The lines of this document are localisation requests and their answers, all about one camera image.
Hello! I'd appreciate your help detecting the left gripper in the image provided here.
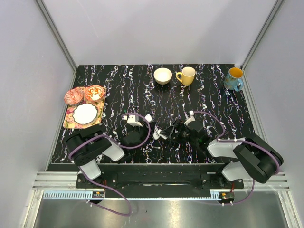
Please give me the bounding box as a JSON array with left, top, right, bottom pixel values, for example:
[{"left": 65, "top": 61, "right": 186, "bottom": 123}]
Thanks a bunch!
[{"left": 131, "top": 120, "right": 156, "bottom": 143}]

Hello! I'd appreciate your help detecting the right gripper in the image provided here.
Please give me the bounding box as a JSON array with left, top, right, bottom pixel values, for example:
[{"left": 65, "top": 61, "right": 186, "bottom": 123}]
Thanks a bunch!
[{"left": 160, "top": 118, "right": 199, "bottom": 145}]

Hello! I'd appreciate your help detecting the white remote control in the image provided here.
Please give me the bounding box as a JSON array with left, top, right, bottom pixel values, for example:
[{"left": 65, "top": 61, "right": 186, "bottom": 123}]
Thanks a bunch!
[{"left": 153, "top": 126, "right": 167, "bottom": 140}]

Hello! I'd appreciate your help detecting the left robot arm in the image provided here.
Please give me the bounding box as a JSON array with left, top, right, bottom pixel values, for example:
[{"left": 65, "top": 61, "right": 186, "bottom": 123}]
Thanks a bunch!
[{"left": 64, "top": 121, "right": 155, "bottom": 188}]

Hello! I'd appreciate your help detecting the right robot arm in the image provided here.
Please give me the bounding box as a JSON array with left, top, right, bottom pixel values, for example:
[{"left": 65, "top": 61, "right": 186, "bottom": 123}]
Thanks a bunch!
[{"left": 158, "top": 118, "right": 284, "bottom": 188}]

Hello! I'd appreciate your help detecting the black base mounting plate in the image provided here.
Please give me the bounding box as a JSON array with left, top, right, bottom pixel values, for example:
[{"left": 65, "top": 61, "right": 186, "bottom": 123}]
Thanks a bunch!
[{"left": 75, "top": 163, "right": 245, "bottom": 198}]

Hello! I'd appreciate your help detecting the cream ceramic bowl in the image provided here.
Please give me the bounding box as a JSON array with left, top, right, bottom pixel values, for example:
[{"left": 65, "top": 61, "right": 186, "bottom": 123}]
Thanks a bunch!
[{"left": 153, "top": 67, "right": 172, "bottom": 85}]

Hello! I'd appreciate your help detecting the white scalloped plate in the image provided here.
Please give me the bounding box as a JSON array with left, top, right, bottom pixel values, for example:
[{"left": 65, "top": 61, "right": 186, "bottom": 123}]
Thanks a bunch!
[{"left": 73, "top": 104, "right": 97, "bottom": 124}]

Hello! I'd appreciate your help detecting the yellow mug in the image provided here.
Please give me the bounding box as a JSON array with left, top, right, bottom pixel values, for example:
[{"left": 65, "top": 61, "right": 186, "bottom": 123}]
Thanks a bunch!
[{"left": 176, "top": 66, "right": 196, "bottom": 86}]

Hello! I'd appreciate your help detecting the orange floral small bowl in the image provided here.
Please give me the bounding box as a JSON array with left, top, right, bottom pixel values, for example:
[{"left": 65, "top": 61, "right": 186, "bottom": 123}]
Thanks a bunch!
[{"left": 84, "top": 85, "right": 105, "bottom": 102}]

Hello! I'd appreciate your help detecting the floral rectangular tray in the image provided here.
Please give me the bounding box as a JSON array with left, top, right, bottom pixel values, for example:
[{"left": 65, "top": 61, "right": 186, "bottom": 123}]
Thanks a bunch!
[{"left": 63, "top": 87, "right": 106, "bottom": 129}]

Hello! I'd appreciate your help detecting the blue butterfly mug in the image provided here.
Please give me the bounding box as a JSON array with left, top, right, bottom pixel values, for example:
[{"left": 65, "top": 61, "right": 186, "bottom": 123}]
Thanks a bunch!
[{"left": 224, "top": 67, "right": 244, "bottom": 92}]

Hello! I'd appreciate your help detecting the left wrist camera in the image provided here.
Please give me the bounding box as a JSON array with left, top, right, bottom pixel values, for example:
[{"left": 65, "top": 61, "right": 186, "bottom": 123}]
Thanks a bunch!
[{"left": 126, "top": 114, "right": 152, "bottom": 127}]

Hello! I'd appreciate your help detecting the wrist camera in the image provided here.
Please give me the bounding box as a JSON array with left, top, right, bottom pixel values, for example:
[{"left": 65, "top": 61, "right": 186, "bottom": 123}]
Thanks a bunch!
[
  {"left": 184, "top": 110, "right": 196, "bottom": 126},
  {"left": 126, "top": 114, "right": 152, "bottom": 127}
]

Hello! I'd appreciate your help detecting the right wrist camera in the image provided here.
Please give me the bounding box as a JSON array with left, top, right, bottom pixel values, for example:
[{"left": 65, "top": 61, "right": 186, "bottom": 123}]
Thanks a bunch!
[{"left": 184, "top": 110, "right": 196, "bottom": 126}]

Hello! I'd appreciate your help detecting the aluminium rail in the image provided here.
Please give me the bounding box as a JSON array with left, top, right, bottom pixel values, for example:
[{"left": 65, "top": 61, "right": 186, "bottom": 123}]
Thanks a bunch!
[{"left": 32, "top": 171, "right": 77, "bottom": 190}]

